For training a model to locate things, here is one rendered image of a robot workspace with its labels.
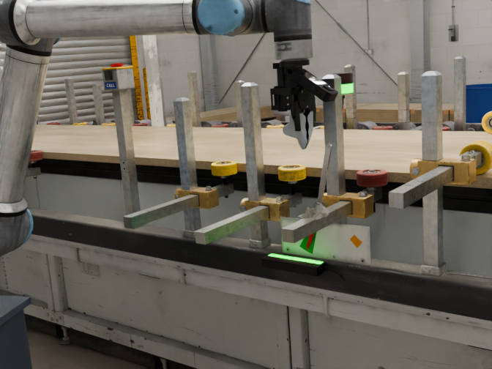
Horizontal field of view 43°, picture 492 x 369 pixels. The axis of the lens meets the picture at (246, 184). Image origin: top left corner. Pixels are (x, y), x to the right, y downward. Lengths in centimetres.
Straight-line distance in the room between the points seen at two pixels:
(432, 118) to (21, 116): 106
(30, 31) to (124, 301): 138
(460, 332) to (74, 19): 115
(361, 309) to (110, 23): 94
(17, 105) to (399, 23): 829
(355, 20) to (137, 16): 874
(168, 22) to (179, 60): 1036
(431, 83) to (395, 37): 830
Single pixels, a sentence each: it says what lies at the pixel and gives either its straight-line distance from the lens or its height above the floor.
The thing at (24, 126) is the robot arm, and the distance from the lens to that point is 181.
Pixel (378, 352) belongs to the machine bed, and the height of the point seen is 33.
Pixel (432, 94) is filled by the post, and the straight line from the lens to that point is 145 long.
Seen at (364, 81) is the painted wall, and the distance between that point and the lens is 1005.
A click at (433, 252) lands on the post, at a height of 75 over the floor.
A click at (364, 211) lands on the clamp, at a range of 156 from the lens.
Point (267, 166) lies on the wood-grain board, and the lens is 191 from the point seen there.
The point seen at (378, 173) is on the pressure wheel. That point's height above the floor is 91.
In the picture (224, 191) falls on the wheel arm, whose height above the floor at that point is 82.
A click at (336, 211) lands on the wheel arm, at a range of 150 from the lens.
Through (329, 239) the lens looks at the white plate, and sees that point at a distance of 163.
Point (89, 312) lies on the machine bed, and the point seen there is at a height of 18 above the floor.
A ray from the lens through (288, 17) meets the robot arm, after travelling 149.
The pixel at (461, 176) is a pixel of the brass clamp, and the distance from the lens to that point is 145.
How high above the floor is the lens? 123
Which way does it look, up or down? 12 degrees down
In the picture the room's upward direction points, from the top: 4 degrees counter-clockwise
